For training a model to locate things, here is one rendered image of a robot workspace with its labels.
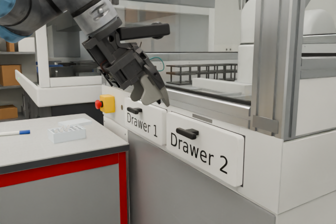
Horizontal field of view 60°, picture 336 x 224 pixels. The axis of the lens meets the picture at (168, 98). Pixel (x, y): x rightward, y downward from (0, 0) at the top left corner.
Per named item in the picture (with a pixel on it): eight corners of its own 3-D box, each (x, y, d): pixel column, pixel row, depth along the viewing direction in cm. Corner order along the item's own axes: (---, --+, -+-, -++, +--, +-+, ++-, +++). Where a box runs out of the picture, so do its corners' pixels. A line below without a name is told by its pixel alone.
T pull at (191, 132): (192, 140, 67) (192, 134, 66) (175, 132, 73) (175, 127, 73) (205, 138, 68) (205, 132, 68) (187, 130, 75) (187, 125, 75)
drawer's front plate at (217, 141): (236, 188, 61) (238, 137, 59) (166, 148, 85) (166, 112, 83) (242, 186, 61) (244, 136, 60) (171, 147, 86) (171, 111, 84)
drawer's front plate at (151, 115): (161, 146, 87) (161, 110, 86) (124, 125, 112) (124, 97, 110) (166, 145, 88) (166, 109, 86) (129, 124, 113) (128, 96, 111)
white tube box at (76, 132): (53, 143, 108) (53, 133, 108) (48, 138, 115) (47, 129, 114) (86, 138, 115) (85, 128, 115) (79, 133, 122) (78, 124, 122)
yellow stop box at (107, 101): (103, 113, 123) (103, 97, 121) (98, 110, 129) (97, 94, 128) (115, 112, 125) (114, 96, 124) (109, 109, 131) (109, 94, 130)
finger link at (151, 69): (153, 90, 63) (128, 58, 60) (159, 85, 63) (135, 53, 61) (162, 90, 59) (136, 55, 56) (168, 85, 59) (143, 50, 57)
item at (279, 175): (277, 214, 54) (282, 139, 52) (102, 114, 141) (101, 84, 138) (459, 138, 102) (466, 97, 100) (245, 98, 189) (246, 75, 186)
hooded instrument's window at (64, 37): (38, 87, 157) (32, 0, 150) (16, 69, 308) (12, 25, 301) (206, 77, 214) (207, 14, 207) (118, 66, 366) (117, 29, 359)
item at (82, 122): (66, 129, 129) (66, 125, 128) (58, 125, 135) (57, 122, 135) (92, 124, 137) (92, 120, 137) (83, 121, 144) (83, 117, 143)
